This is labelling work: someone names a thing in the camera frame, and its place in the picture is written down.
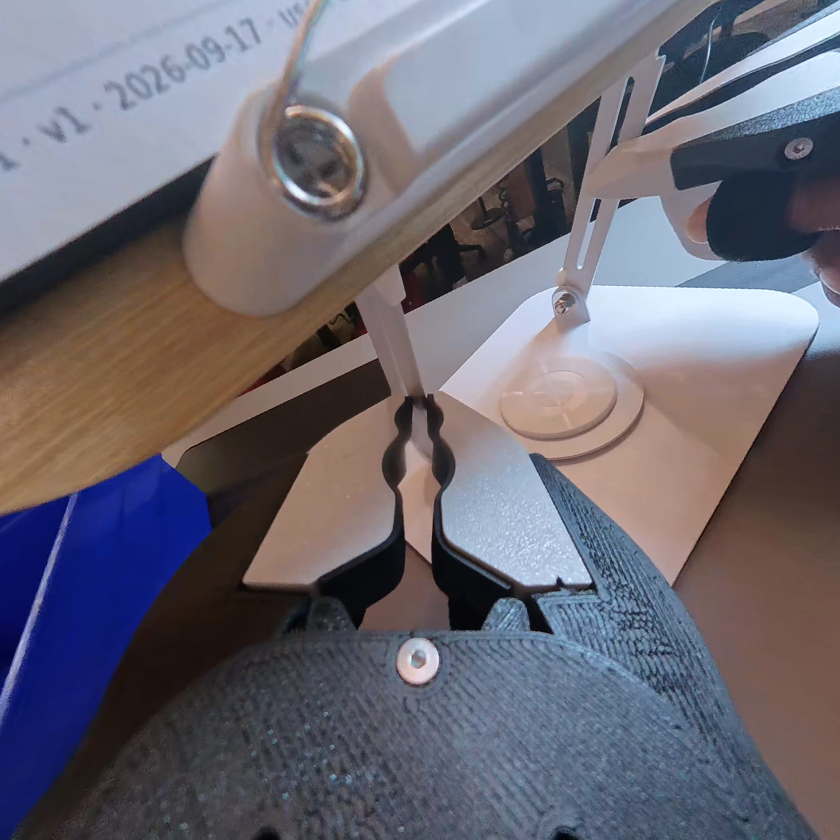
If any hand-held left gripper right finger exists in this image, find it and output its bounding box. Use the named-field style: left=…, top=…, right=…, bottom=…
left=423, top=394, right=594, bottom=628

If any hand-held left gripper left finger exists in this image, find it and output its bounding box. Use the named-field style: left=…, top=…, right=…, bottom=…
left=243, top=394, right=421, bottom=624

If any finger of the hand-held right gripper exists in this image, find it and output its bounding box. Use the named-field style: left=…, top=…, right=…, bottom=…
left=641, top=29, right=840, bottom=140
left=594, top=129, right=716, bottom=250

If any white tablet stand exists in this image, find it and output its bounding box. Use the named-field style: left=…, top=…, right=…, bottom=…
left=182, top=0, right=823, bottom=586

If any person's right hand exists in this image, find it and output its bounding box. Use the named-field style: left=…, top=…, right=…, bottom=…
left=812, top=226, right=840, bottom=305

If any blue plastic bin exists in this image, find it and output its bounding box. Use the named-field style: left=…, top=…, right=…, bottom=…
left=0, top=453, right=214, bottom=840

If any white instruction sheet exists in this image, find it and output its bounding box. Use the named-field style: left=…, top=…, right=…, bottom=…
left=0, top=0, right=434, bottom=279

